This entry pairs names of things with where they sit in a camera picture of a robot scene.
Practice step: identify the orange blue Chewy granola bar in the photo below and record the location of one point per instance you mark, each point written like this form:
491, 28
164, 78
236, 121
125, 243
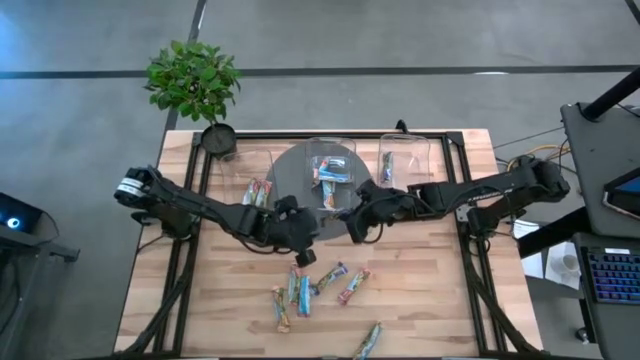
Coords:
328, 194
280, 310

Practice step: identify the dark grey side desk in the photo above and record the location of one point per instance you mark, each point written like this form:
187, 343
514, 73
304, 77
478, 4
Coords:
590, 175

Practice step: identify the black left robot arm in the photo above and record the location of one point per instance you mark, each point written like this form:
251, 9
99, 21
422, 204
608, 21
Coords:
200, 205

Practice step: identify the black aluminium table frame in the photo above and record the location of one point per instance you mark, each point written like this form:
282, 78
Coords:
280, 135

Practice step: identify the grey metal bracket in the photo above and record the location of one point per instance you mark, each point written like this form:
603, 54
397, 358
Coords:
461, 214

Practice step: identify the black device with blue light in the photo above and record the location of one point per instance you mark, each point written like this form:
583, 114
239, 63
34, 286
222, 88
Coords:
15, 220

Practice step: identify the dark blue granola bar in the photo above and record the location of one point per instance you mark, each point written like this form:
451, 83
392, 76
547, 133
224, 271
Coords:
367, 342
330, 277
386, 167

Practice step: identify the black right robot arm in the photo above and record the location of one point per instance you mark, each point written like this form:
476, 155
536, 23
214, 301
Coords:
500, 187

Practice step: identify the clear plastic bin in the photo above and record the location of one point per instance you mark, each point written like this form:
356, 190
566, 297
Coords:
235, 165
330, 147
410, 155

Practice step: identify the white paper sheet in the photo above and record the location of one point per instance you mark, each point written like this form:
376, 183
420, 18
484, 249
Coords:
537, 260

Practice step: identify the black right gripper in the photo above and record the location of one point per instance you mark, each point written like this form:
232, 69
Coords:
382, 207

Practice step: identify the white cup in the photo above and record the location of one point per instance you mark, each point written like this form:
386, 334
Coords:
570, 263

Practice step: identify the black pole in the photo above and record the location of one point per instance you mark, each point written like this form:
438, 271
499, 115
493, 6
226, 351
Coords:
612, 95

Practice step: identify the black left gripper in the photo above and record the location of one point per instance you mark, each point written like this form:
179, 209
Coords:
295, 227

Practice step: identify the tablet with blue screen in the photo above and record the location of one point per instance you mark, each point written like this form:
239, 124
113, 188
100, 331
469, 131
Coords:
625, 195

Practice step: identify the dark grey round mat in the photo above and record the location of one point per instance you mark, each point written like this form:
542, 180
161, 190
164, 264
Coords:
287, 175

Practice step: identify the green potted plant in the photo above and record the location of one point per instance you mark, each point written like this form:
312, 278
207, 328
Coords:
192, 80

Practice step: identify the black caster wheel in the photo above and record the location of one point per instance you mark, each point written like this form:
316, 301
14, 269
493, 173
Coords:
580, 334

